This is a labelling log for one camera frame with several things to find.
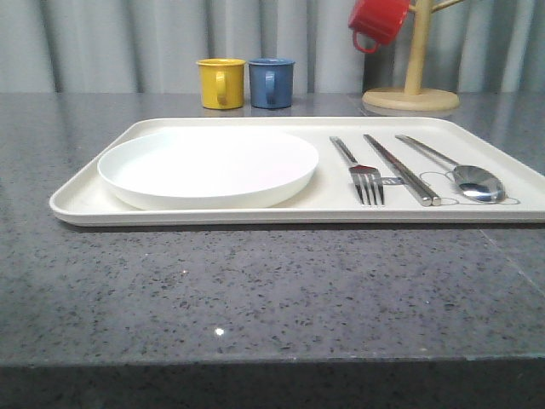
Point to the white round plate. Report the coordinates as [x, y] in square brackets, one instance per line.
[208, 169]

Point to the silver metal fork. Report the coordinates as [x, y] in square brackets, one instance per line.
[366, 180]

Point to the silver metal chopstick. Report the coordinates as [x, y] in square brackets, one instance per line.
[400, 172]
[411, 172]

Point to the silver metal spoon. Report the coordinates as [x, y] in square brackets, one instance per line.
[474, 182]

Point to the blue enamel mug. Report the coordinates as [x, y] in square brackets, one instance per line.
[271, 82]

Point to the yellow enamel mug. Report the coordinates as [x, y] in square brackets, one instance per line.
[222, 83]

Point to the wooden mug tree stand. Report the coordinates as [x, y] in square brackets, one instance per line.
[413, 96]

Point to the red enamel mug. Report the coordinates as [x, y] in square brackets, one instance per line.
[378, 20]

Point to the grey pleated curtain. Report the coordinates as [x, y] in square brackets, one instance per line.
[153, 46]

